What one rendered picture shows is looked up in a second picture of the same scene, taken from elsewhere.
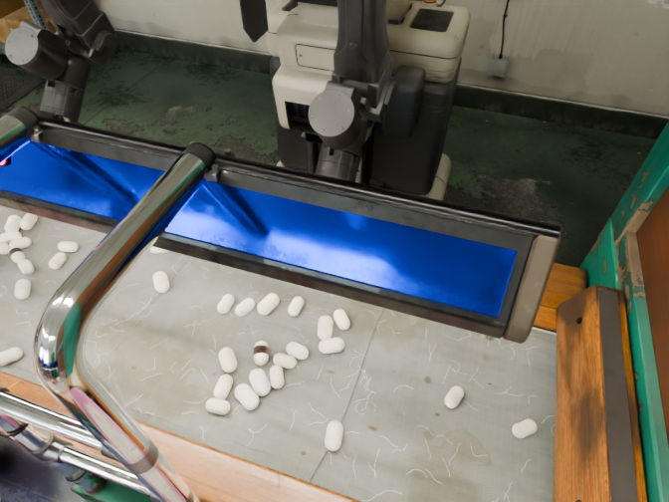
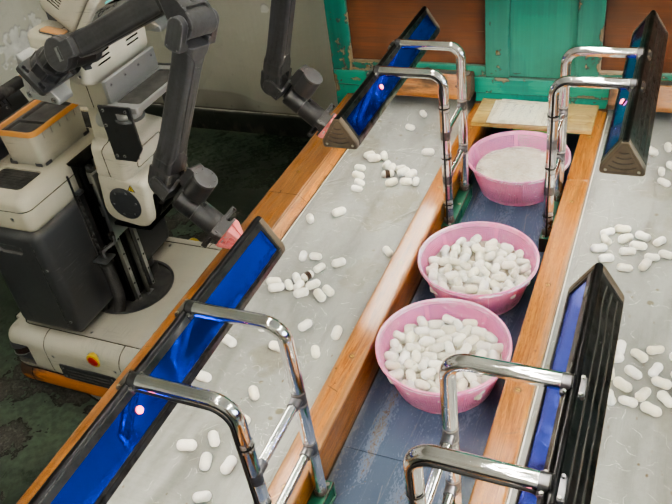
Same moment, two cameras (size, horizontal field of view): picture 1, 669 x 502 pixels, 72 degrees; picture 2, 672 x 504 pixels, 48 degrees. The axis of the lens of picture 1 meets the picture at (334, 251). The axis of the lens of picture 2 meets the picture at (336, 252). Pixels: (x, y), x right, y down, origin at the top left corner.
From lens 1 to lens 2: 1.91 m
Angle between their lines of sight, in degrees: 57
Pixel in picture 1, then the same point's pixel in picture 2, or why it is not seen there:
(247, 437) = (428, 175)
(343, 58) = (284, 64)
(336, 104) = (310, 71)
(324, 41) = (147, 135)
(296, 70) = (139, 172)
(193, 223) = (408, 60)
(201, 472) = not seen: hidden behind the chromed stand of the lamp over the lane
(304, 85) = not seen: hidden behind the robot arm
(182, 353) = (385, 199)
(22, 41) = (203, 175)
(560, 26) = not seen: outside the picture
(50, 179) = (389, 81)
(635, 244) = (359, 59)
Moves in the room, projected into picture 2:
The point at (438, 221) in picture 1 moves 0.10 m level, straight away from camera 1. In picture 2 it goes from (420, 18) to (383, 18)
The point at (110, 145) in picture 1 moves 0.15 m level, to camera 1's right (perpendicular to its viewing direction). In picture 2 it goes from (388, 57) to (389, 32)
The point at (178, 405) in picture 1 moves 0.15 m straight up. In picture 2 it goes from (414, 195) to (410, 144)
